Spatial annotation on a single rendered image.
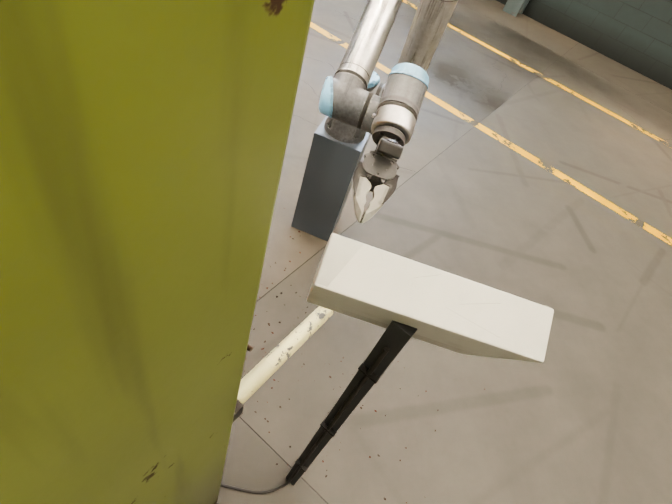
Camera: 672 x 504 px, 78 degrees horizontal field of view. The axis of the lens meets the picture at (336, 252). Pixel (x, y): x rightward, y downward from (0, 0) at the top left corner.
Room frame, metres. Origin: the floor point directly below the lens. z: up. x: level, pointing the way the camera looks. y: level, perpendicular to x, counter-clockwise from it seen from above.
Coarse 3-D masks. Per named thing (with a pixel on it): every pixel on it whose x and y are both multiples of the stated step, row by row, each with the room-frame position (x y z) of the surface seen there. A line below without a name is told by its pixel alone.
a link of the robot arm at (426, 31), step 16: (432, 0) 1.45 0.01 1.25; (448, 0) 1.45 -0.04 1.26; (416, 16) 1.50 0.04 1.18; (432, 16) 1.46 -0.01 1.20; (448, 16) 1.48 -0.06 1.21; (416, 32) 1.49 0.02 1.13; (432, 32) 1.48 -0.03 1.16; (416, 48) 1.50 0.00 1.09; (432, 48) 1.51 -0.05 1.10; (416, 64) 1.52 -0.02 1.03
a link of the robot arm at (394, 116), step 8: (376, 112) 0.84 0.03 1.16; (384, 112) 0.81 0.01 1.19; (392, 112) 0.81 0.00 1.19; (400, 112) 0.82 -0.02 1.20; (408, 112) 0.83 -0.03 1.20; (376, 120) 0.80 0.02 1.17; (384, 120) 0.79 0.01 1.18; (392, 120) 0.79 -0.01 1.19; (400, 120) 0.80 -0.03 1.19; (408, 120) 0.81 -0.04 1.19; (400, 128) 0.80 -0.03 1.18; (408, 128) 0.80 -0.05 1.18; (408, 136) 0.80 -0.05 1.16
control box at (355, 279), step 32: (352, 256) 0.39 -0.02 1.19; (384, 256) 0.41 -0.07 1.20; (320, 288) 0.35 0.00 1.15; (352, 288) 0.36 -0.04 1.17; (384, 288) 0.37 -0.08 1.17; (416, 288) 0.39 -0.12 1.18; (448, 288) 0.40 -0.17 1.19; (480, 288) 0.42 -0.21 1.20; (384, 320) 0.42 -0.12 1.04; (416, 320) 0.35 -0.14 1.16; (448, 320) 0.37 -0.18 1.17; (480, 320) 0.38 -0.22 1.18; (512, 320) 0.40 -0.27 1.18; (544, 320) 0.41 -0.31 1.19; (480, 352) 0.43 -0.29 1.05; (512, 352) 0.36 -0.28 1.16; (544, 352) 0.38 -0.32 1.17
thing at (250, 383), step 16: (304, 320) 0.62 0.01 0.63; (320, 320) 0.64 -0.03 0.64; (288, 336) 0.56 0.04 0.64; (304, 336) 0.57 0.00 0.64; (272, 352) 0.50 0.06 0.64; (288, 352) 0.51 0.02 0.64; (256, 368) 0.44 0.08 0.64; (272, 368) 0.46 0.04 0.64; (240, 384) 0.39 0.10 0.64; (256, 384) 0.40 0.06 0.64; (240, 400) 0.36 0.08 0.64
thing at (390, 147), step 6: (378, 144) 0.72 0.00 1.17; (384, 144) 0.68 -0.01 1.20; (390, 144) 0.68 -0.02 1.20; (396, 144) 0.69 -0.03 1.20; (378, 150) 0.67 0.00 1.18; (384, 150) 0.68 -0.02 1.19; (390, 150) 0.68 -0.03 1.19; (396, 150) 0.68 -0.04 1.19; (402, 150) 0.68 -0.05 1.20; (384, 156) 0.68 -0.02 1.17; (390, 156) 0.68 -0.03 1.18; (396, 156) 0.67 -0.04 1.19
